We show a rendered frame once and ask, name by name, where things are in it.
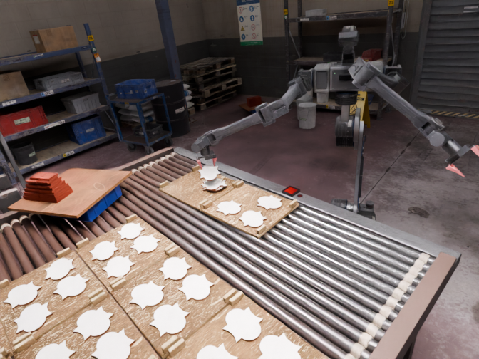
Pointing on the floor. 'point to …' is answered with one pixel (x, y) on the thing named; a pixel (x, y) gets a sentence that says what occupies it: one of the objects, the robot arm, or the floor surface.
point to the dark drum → (177, 116)
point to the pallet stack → (210, 80)
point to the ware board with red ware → (251, 103)
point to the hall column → (170, 42)
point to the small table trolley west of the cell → (142, 124)
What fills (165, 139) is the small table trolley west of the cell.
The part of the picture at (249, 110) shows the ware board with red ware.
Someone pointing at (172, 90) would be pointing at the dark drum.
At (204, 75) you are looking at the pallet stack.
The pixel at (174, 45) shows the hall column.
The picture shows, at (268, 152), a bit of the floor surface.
